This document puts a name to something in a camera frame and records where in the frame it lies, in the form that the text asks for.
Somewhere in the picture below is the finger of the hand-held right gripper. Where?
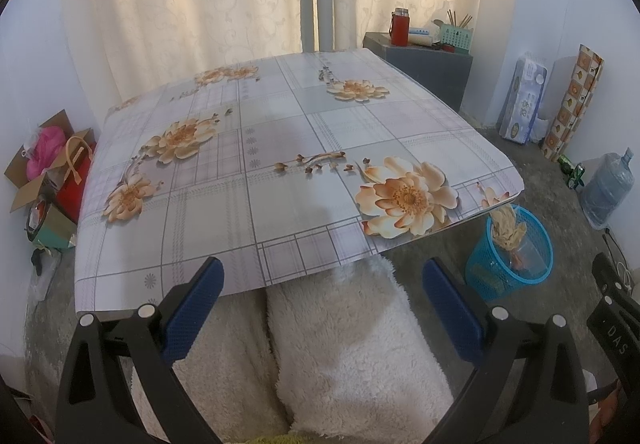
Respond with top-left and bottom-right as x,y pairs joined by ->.
591,251 -> 640,314

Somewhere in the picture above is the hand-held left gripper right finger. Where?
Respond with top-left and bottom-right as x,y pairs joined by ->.
421,257 -> 591,444

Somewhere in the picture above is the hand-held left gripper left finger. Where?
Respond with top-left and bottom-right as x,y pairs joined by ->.
55,255 -> 225,444

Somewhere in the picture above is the blue mesh waste basket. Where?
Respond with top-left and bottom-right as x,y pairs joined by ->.
465,204 -> 555,301

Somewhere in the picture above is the clear bag with orange stripe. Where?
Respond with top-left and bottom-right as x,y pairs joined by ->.
510,234 -> 548,275

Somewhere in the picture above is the clear bag of beige noodles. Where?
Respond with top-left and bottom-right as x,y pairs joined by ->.
490,204 -> 528,252

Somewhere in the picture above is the person's right hand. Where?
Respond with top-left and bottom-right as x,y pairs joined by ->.
587,376 -> 640,442

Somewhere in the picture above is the large clear water jug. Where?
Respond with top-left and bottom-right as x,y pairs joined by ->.
580,147 -> 635,230

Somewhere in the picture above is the green bottle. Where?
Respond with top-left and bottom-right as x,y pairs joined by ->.
557,154 -> 587,189

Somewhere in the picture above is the teal and gold box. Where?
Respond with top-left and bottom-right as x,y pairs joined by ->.
31,204 -> 78,252

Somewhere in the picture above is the red gift bag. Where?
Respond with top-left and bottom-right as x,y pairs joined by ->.
55,137 -> 97,224

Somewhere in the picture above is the patterned wrapping paper roll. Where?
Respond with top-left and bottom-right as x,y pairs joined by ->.
541,43 -> 605,162

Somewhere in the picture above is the floral plastic tablecloth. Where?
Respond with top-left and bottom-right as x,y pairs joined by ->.
74,49 -> 526,315

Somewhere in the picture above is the pink printed bag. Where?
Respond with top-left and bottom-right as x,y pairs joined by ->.
27,414 -> 53,444

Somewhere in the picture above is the pack of tissue rolls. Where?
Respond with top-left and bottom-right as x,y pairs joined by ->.
499,52 -> 549,143

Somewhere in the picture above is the brown cardboard box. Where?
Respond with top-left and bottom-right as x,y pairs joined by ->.
4,109 -> 96,212

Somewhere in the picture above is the pink fluffy bundle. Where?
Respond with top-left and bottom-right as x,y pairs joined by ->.
26,127 -> 68,177

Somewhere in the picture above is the grey cabinet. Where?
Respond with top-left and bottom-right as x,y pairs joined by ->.
362,32 -> 474,112

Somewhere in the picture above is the green pen holder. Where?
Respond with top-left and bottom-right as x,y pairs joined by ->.
439,23 -> 473,52

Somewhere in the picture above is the red thermos flask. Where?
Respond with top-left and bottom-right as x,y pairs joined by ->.
390,8 -> 411,46

